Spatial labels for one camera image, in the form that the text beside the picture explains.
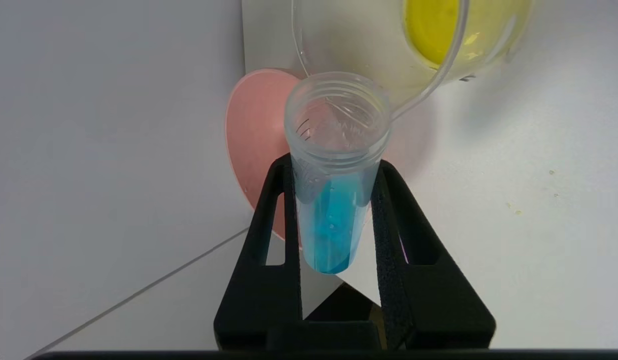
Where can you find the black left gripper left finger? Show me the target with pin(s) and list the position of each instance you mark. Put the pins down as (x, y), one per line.
(261, 300)

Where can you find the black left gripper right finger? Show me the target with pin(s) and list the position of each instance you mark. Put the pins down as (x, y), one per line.
(429, 305)

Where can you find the clear graduated plastic test tube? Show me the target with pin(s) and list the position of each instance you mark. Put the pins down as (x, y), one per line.
(334, 220)

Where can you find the clear glass beaker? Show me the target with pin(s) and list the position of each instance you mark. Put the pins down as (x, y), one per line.
(439, 40)

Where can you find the pink bowl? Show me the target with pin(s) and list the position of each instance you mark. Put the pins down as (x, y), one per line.
(256, 145)

